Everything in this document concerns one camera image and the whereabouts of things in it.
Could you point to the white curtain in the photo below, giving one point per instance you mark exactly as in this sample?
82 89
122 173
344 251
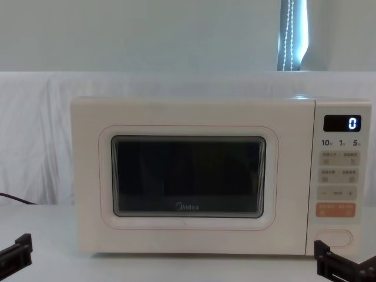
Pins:
343 32
132 32

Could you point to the cream microwave oven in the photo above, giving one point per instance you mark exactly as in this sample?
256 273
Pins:
191 114

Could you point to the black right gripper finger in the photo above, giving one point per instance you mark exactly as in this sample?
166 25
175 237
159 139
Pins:
369 271
323 261

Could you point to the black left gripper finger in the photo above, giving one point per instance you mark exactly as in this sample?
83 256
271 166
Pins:
23 249

